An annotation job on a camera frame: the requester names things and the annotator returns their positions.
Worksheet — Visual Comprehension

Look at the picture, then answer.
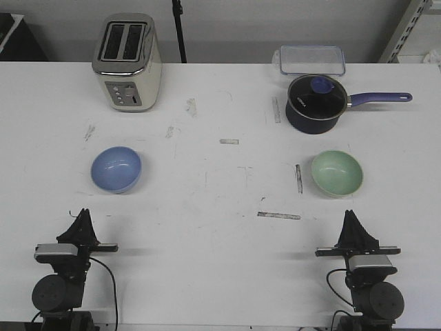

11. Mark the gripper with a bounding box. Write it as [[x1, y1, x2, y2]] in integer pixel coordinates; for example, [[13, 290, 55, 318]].
[[315, 210, 401, 288], [54, 208, 119, 279]]

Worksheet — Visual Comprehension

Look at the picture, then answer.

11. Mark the green bowl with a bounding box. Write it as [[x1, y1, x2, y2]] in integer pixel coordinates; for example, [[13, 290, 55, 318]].
[[311, 150, 364, 197]]

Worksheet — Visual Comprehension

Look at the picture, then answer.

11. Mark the blue bowl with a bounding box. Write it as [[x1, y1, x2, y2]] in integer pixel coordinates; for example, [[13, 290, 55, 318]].
[[90, 146, 142, 194]]

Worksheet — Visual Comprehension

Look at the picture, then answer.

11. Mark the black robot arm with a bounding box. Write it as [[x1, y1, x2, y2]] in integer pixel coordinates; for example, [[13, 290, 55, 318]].
[[32, 208, 119, 330], [315, 210, 404, 330]]

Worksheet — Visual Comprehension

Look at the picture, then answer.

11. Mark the dark blue saucepan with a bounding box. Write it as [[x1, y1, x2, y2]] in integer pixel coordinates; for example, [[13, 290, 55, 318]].
[[285, 74, 413, 134]]

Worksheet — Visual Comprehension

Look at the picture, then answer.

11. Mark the glass pot lid blue knob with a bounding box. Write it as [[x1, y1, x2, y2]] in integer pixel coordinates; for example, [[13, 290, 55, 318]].
[[288, 74, 347, 120]]

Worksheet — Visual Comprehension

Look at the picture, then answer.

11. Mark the clear plastic food container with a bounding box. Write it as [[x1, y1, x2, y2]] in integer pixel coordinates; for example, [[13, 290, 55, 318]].
[[271, 45, 346, 77]]

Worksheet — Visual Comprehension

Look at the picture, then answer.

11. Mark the cream and chrome toaster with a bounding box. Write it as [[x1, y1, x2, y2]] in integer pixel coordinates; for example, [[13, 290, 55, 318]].
[[92, 12, 163, 112]]

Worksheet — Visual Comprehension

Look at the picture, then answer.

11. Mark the white crumpled cloth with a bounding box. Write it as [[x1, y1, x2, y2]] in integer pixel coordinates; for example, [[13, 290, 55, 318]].
[[422, 50, 441, 67]]

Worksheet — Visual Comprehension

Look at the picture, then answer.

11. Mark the black box in corner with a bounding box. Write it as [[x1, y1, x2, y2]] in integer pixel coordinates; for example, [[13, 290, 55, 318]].
[[1, 12, 48, 61]]

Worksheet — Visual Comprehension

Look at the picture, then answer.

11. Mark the grey metal shelf upright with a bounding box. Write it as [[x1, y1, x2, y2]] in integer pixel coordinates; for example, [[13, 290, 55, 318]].
[[378, 1, 440, 63]]

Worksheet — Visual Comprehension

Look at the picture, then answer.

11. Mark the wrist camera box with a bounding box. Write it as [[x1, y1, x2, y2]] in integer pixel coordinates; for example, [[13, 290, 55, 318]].
[[348, 254, 398, 276], [34, 243, 79, 264]]

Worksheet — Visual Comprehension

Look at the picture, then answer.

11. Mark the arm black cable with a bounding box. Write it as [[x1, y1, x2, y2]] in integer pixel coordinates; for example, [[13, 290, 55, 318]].
[[88, 257, 119, 328], [325, 268, 359, 313]]

